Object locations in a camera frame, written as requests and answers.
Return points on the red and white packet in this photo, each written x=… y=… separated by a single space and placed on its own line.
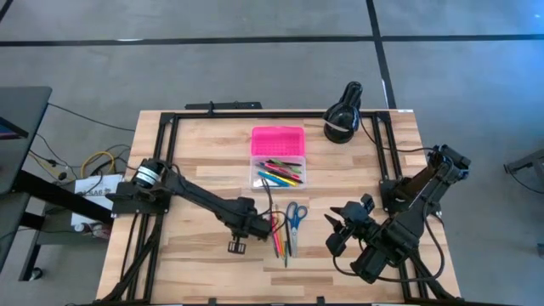
x=95 y=231

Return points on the clear pencil box pink lid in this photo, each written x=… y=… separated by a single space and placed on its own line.
x=278 y=140

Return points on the grey desk top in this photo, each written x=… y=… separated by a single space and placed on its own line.
x=21 y=127
x=8 y=229

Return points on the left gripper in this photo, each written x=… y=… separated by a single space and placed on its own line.
x=244 y=219

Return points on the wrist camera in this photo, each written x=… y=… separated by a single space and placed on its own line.
x=263 y=221
x=336 y=244

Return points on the black marker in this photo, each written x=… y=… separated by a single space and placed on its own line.
x=288 y=236

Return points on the dark laptop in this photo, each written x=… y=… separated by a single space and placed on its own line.
x=9 y=129

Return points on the black desk leg frame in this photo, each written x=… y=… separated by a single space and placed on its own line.
x=55 y=196

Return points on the black pen with scale print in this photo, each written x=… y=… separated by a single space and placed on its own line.
x=297 y=180

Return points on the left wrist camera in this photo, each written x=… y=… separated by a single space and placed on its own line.
x=263 y=221

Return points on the yellow highlighter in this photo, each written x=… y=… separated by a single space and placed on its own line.
x=289 y=180

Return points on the dark green crayon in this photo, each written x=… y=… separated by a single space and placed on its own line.
x=285 y=259

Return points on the black and red pen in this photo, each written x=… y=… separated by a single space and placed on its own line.
x=293 y=163

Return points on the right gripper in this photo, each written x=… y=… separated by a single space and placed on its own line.
x=355 y=217

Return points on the light green pen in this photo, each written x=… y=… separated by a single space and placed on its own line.
x=285 y=165

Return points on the white sticker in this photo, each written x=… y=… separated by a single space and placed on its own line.
x=406 y=111

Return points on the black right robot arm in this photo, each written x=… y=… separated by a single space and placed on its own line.
x=416 y=204

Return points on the black aluminium table frame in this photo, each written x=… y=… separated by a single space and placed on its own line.
x=276 y=115

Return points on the black power strip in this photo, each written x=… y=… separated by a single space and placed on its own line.
x=238 y=105

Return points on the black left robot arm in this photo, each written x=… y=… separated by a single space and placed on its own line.
x=200 y=196

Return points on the white paper sheet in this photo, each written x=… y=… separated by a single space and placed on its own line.
x=89 y=187

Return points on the orange pencil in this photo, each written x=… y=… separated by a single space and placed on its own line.
x=279 y=244

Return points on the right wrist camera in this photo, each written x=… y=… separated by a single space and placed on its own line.
x=336 y=244

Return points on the black caster wheel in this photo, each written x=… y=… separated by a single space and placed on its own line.
x=36 y=274

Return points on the black table clamp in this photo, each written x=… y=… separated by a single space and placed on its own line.
x=321 y=301
x=211 y=302

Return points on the black desk lamp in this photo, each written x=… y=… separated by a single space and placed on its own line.
x=340 y=121

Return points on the grey stand base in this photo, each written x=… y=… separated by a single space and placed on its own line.
x=527 y=163

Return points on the white card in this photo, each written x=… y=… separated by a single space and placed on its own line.
x=259 y=183

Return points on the pink highlighter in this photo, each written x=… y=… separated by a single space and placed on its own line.
x=276 y=244

